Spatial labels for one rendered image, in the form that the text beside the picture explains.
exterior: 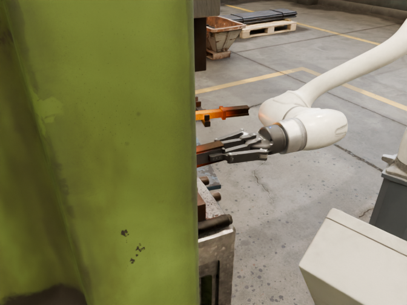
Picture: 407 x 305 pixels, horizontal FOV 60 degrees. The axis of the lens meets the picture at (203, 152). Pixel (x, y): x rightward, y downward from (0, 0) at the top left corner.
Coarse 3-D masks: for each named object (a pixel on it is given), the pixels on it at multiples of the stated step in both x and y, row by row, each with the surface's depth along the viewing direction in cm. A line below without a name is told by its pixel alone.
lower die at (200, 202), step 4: (200, 196) 76; (200, 200) 75; (200, 204) 74; (204, 204) 74; (200, 208) 74; (204, 208) 75; (200, 212) 75; (204, 212) 75; (200, 216) 76; (204, 216) 76; (200, 220) 76
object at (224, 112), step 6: (222, 108) 124; (228, 108) 124; (234, 108) 124; (240, 108) 124; (246, 108) 125; (198, 114) 121; (210, 114) 122; (216, 114) 123; (222, 114) 123; (228, 114) 125; (234, 114) 125; (240, 114) 125; (246, 114) 126
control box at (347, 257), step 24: (336, 216) 39; (336, 240) 38; (360, 240) 37; (384, 240) 36; (312, 264) 37; (336, 264) 36; (360, 264) 36; (384, 264) 35; (312, 288) 43; (336, 288) 35; (360, 288) 34; (384, 288) 34
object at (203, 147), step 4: (204, 144) 84; (208, 144) 83; (212, 144) 83; (216, 144) 83; (220, 144) 83; (196, 148) 82; (200, 148) 82; (204, 148) 82; (208, 148) 82; (212, 148) 82; (196, 152) 81; (220, 160) 85; (200, 164) 83; (204, 164) 83; (208, 164) 84
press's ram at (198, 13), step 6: (198, 0) 48; (204, 0) 48; (210, 0) 48; (216, 0) 49; (198, 6) 48; (204, 6) 48; (210, 6) 49; (216, 6) 49; (198, 12) 48; (204, 12) 49; (210, 12) 49; (216, 12) 50
